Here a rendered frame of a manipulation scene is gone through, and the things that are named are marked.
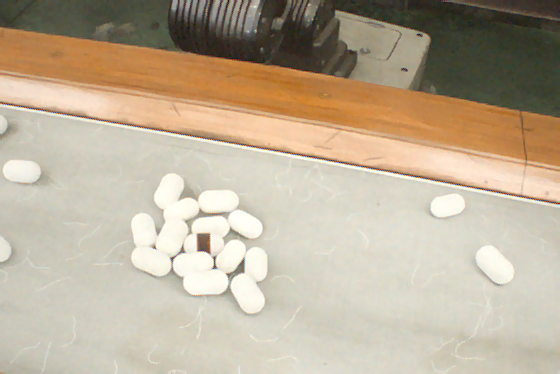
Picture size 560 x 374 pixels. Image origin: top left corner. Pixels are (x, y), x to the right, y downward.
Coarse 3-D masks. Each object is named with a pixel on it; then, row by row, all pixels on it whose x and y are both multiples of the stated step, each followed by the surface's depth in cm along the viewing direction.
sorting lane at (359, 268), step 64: (64, 128) 65; (128, 128) 65; (0, 192) 58; (64, 192) 58; (128, 192) 59; (192, 192) 59; (256, 192) 60; (320, 192) 60; (384, 192) 60; (448, 192) 61; (64, 256) 53; (128, 256) 53; (320, 256) 54; (384, 256) 55; (448, 256) 55; (512, 256) 55; (0, 320) 48; (64, 320) 48; (128, 320) 49; (192, 320) 49; (256, 320) 49; (320, 320) 50; (384, 320) 50; (448, 320) 50; (512, 320) 50
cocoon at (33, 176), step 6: (12, 162) 58; (18, 162) 58; (24, 162) 58; (30, 162) 58; (6, 168) 58; (12, 168) 58; (18, 168) 58; (24, 168) 58; (30, 168) 58; (36, 168) 58; (6, 174) 58; (12, 174) 58; (18, 174) 58; (24, 174) 58; (30, 174) 58; (36, 174) 58; (12, 180) 58; (18, 180) 58; (24, 180) 58; (30, 180) 58; (36, 180) 59
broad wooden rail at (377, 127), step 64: (0, 64) 69; (64, 64) 69; (128, 64) 70; (192, 64) 70; (256, 64) 71; (192, 128) 65; (256, 128) 64; (320, 128) 63; (384, 128) 63; (448, 128) 64; (512, 128) 65; (512, 192) 61
